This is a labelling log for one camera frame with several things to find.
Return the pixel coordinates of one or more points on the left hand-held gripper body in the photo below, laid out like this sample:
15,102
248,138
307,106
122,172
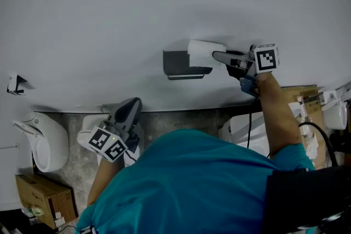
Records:
107,144

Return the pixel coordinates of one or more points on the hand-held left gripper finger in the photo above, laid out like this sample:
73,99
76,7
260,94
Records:
136,115
122,113

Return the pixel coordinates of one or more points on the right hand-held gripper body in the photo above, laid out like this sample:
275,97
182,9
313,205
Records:
266,59

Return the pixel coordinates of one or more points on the person's right forearm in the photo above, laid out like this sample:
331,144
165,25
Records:
277,115

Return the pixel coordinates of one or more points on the person's left forearm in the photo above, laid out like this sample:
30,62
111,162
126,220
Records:
105,181

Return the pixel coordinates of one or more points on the black shoulder pack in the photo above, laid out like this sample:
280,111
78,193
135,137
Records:
307,194

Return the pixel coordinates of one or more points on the white toilet with oval seat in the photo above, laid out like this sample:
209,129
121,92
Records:
91,122

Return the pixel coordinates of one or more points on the small rounded white toilet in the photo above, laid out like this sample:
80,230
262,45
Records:
52,139

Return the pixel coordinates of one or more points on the white toilet with raised lid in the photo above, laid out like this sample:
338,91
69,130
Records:
238,128

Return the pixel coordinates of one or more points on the black flat device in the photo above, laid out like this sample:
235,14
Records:
312,97

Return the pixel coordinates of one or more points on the large cardboard box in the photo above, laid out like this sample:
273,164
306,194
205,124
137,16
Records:
315,115

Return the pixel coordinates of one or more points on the person's teal shirt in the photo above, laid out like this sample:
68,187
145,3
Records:
186,186

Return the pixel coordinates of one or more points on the flat cardboard box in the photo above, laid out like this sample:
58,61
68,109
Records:
35,194

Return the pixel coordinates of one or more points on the black white patterned tag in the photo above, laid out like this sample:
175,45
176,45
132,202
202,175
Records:
88,229

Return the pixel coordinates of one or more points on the green white small item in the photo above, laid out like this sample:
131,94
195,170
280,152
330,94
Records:
36,211

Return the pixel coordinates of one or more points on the black bag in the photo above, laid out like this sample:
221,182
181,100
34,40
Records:
16,224

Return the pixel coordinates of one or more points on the black wall paper holder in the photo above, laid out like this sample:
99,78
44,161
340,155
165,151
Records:
175,63

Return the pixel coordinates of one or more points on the small black wall holder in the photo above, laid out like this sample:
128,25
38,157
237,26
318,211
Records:
19,80

